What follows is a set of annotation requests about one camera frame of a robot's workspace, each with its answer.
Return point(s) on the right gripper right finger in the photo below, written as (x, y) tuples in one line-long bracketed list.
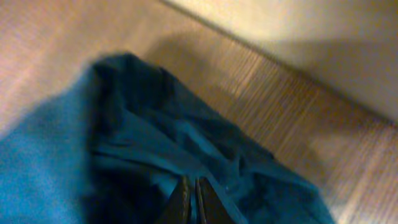
[(210, 210)]

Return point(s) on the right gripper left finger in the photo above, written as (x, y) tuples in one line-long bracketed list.
[(178, 208)]

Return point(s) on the navy blue shorts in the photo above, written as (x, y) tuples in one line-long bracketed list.
[(112, 148)]

